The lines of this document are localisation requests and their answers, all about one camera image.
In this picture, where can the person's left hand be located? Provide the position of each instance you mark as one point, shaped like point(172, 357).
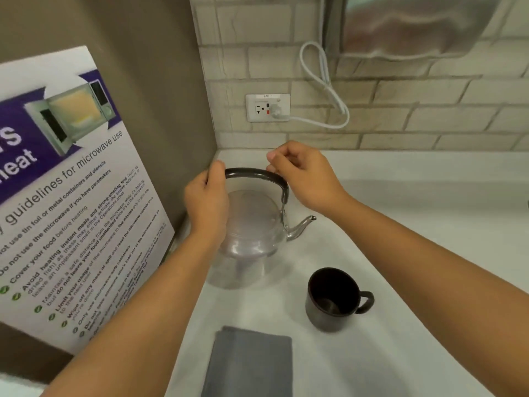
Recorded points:
point(206, 202)

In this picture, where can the grey folded cloth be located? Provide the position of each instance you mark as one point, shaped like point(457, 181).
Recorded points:
point(248, 363)

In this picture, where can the person's right thumb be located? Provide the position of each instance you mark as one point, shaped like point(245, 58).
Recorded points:
point(276, 166)

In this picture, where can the person's left forearm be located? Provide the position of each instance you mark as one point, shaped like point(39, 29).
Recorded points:
point(136, 322)

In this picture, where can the person's right forearm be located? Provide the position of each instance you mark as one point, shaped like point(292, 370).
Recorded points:
point(434, 285)

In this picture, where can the black mug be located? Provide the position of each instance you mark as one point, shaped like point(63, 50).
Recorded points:
point(334, 299)

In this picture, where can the person's left fingers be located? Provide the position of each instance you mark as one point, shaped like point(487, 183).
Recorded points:
point(216, 171)

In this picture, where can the person's right hand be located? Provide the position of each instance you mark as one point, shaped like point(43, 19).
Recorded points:
point(308, 177)

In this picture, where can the white wall socket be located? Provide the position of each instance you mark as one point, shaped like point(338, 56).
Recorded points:
point(267, 107)

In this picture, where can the stainless steel wall dispenser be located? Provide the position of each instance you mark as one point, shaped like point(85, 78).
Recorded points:
point(413, 24)

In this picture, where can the microwave guidelines poster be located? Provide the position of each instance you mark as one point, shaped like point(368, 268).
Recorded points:
point(70, 210)

